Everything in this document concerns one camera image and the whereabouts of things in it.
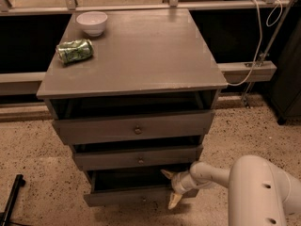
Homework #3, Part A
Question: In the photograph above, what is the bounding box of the crushed green soda can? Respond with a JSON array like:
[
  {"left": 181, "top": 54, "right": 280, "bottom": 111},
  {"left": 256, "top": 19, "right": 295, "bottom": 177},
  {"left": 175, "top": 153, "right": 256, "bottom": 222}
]
[{"left": 56, "top": 39, "right": 94, "bottom": 64}]

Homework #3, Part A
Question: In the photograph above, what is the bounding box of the grey metal railing frame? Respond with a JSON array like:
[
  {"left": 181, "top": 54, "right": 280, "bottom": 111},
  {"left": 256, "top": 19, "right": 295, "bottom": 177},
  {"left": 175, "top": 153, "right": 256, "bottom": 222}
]
[{"left": 0, "top": 0, "right": 301, "bottom": 96}]

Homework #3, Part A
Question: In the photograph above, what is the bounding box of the grey middle drawer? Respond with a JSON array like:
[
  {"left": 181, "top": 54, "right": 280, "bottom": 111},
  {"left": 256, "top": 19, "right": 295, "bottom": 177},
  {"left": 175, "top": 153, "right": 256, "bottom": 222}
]
[{"left": 73, "top": 145, "right": 202, "bottom": 170}]

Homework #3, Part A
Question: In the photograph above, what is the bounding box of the grey top drawer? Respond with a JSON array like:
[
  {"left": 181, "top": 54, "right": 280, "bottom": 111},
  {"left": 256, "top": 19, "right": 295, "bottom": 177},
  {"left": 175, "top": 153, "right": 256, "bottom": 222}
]
[{"left": 53, "top": 110, "right": 214, "bottom": 145}]

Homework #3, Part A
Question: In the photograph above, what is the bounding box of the white ceramic bowl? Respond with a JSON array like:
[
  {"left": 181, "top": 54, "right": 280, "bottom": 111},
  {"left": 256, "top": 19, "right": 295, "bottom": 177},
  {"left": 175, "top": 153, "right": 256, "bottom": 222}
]
[{"left": 76, "top": 11, "right": 108, "bottom": 37}]

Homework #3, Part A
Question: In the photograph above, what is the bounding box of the dark cabinet at right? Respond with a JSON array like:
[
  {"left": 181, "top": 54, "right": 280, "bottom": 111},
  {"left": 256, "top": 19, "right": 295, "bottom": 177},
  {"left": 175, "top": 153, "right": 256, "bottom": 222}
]
[{"left": 267, "top": 19, "right": 301, "bottom": 125}]

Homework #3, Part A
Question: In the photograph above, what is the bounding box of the black stand leg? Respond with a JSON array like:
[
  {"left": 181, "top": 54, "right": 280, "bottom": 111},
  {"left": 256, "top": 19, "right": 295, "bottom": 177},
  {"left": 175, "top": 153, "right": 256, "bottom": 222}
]
[{"left": 0, "top": 174, "right": 25, "bottom": 226}]

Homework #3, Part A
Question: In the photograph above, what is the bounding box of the grey drawer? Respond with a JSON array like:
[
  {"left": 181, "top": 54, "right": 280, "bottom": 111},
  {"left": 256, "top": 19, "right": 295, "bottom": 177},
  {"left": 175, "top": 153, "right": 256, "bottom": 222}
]
[
  {"left": 53, "top": 110, "right": 214, "bottom": 145},
  {"left": 84, "top": 164, "right": 188, "bottom": 207},
  {"left": 73, "top": 145, "right": 202, "bottom": 170}
]

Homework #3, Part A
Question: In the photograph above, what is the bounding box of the grey wooden drawer cabinet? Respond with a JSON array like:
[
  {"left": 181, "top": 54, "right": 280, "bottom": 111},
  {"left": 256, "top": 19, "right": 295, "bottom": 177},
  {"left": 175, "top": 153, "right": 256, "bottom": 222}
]
[{"left": 36, "top": 8, "right": 229, "bottom": 181}]

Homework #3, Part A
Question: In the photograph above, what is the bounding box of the metal diagonal rod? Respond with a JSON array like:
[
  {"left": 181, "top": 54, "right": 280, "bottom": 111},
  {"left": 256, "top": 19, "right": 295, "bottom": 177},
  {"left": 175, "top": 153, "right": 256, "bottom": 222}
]
[{"left": 241, "top": 0, "right": 296, "bottom": 108}]

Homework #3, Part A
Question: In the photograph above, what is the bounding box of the grey bottom drawer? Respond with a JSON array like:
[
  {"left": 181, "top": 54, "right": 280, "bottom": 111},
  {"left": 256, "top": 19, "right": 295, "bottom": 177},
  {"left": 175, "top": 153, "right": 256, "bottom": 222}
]
[{"left": 84, "top": 164, "right": 188, "bottom": 207}]

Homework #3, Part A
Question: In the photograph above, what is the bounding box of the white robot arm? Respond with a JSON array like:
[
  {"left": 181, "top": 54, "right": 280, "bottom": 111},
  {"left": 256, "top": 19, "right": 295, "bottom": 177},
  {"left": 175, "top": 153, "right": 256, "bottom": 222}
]
[{"left": 162, "top": 155, "right": 301, "bottom": 226}]

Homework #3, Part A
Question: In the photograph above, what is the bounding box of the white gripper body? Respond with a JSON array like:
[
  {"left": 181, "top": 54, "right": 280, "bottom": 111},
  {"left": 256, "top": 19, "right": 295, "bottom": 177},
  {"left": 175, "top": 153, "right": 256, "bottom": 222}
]
[{"left": 171, "top": 170, "right": 197, "bottom": 195}]

